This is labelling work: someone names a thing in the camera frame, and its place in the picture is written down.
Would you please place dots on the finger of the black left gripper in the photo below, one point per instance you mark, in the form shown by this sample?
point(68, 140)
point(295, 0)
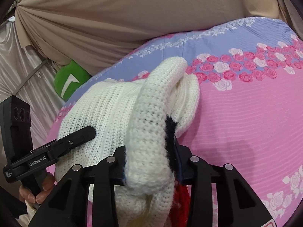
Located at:
point(64, 145)

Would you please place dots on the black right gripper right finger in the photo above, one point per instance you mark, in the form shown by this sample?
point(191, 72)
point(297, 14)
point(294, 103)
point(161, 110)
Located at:
point(220, 196)

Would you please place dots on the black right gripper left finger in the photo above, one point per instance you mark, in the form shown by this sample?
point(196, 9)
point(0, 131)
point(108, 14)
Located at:
point(83, 191)

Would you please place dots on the white knitted sweater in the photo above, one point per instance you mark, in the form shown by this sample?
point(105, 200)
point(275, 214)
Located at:
point(133, 115)

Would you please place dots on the person's left hand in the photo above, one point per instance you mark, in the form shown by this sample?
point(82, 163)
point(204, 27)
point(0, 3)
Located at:
point(26, 195)

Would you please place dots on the green plush pillow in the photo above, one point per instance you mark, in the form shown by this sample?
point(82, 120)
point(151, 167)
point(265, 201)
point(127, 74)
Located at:
point(69, 78)

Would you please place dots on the silver satin curtain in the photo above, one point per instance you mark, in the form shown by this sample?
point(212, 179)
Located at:
point(26, 74)

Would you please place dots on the beige curtain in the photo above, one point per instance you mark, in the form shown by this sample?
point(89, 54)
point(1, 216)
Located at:
point(97, 33)

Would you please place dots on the pink floral bed sheet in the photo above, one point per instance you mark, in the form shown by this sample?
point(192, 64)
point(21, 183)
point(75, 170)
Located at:
point(250, 108)

